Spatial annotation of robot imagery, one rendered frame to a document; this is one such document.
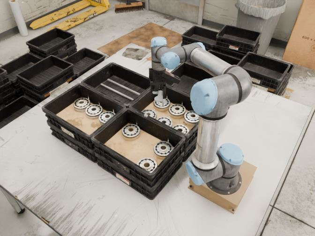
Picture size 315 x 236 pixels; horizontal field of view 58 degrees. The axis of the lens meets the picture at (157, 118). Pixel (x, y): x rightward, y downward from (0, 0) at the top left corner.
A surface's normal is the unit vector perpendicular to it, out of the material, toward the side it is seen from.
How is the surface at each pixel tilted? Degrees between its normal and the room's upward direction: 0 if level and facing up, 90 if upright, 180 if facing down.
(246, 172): 4
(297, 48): 73
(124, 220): 0
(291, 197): 0
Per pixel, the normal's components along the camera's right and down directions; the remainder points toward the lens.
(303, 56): -0.53, 0.33
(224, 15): -0.57, 0.57
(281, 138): 0.00, -0.73
